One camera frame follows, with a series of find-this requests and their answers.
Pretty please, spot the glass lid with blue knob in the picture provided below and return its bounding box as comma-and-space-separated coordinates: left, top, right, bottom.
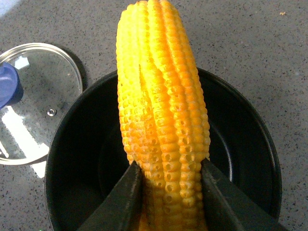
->
0, 43, 83, 165

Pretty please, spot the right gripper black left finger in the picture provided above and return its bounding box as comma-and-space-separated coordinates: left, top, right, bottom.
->
78, 162, 142, 231

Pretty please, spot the light blue plate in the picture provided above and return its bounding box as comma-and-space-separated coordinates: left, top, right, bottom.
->
0, 0, 16, 16

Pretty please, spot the yellow corn cob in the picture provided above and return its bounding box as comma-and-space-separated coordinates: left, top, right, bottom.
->
116, 0, 210, 231

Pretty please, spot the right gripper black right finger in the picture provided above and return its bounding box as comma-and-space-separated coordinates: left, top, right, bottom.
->
201, 159, 287, 231

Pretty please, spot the dark blue saucepan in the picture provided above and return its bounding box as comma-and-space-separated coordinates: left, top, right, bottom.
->
45, 69, 282, 231

